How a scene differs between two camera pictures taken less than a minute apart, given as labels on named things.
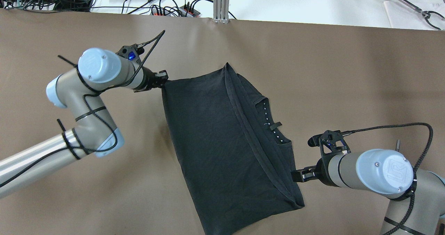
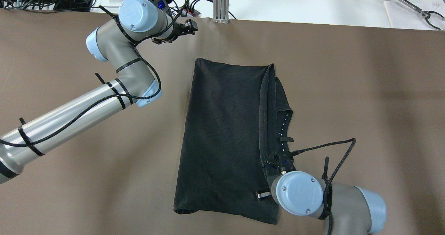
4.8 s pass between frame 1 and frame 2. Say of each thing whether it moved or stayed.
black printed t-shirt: moved
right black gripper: moved
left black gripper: moved
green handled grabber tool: stayed
